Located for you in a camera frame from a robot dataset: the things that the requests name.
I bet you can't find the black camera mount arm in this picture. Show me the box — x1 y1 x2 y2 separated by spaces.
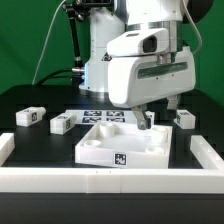
61 0 116 68

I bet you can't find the white square tabletop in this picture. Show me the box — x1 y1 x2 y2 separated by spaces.
75 122 172 169

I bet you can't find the tag marker sheet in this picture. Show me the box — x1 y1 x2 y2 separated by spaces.
65 110 137 125

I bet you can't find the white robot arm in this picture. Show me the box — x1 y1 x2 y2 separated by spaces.
80 0 214 130

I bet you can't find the white U-shaped fence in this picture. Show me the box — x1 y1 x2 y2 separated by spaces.
0 133 224 194

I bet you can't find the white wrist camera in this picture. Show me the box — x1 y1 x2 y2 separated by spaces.
107 28 169 57

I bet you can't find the grey cable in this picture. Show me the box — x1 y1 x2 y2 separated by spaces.
31 0 68 86

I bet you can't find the black cable bundle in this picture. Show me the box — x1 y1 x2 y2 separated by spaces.
34 67 84 87

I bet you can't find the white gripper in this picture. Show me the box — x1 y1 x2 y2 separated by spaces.
108 47 195 130

